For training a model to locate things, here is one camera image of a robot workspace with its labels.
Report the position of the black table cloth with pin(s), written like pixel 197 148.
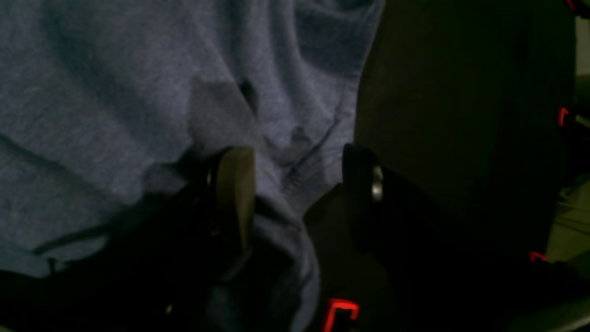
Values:
pixel 459 102

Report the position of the blue orange clamp near right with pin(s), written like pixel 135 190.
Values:
pixel 341 316

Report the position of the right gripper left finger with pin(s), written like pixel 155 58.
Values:
pixel 231 185

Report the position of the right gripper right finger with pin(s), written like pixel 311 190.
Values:
pixel 363 185

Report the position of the blue grey t-shirt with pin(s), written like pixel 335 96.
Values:
pixel 110 111

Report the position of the orange black clamp far right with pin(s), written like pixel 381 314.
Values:
pixel 574 120

